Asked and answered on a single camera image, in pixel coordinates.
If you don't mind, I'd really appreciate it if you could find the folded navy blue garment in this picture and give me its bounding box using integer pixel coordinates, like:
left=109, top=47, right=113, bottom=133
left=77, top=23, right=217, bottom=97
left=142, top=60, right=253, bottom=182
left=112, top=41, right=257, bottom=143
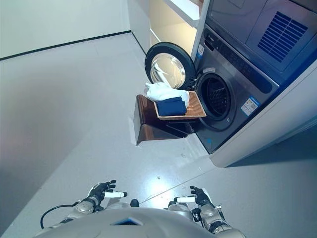
left=157, top=97, right=187, bottom=117

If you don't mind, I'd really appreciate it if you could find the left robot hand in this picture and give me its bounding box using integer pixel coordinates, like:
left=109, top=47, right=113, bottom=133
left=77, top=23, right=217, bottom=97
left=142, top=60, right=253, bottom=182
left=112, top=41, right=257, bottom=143
left=88, top=179, right=128, bottom=201

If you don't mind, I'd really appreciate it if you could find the white crumpled garment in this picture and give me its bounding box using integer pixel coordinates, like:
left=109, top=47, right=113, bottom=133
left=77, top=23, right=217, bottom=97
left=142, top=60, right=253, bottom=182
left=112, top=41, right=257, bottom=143
left=145, top=81, right=190, bottom=106

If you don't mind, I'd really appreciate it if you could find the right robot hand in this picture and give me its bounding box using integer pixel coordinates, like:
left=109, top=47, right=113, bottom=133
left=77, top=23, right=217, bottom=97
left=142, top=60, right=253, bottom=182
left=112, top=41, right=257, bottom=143
left=175, top=185, right=211, bottom=205

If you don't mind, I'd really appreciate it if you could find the round washing machine door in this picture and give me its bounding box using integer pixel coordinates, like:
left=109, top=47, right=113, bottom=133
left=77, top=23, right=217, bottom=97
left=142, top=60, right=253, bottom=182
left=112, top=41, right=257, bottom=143
left=144, top=41, right=194, bottom=90

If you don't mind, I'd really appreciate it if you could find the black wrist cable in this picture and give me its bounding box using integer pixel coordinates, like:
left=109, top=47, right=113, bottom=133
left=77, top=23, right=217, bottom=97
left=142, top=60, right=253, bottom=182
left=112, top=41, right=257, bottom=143
left=40, top=201, right=79, bottom=229

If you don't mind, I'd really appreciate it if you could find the white appliance cabinet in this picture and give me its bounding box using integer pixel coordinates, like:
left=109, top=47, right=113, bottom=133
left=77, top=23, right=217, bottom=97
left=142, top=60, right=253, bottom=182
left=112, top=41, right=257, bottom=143
left=192, top=0, right=317, bottom=168

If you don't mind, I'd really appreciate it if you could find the silver robot torso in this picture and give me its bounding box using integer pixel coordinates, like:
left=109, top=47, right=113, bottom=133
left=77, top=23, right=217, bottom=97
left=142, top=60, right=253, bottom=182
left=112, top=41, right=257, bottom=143
left=33, top=198, right=248, bottom=238

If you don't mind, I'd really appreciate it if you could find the grey front-load washing machine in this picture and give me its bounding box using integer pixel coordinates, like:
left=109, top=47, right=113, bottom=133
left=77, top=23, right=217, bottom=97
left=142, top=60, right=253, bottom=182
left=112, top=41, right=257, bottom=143
left=190, top=23, right=280, bottom=155

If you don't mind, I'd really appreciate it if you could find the dark brown wooden stool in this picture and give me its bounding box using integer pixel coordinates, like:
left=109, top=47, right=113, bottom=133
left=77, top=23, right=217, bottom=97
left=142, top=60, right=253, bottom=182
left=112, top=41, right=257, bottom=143
left=132, top=94, right=194, bottom=146

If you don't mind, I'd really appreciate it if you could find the woven wicker laundry basket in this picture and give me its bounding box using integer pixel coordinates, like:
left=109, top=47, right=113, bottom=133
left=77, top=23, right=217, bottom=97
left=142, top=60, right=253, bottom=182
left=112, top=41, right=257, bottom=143
left=154, top=90, right=207, bottom=121

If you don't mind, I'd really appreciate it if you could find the white shelf board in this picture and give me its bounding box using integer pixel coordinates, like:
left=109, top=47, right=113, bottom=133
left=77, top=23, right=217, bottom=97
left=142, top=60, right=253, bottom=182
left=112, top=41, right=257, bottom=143
left=164, top=0, right=201, bottom=28

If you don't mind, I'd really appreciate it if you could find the grey dryer with blue vent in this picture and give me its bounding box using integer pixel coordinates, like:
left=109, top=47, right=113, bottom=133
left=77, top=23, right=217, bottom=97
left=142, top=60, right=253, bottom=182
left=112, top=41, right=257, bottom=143
left=206, top=0, right=317, bottom=73

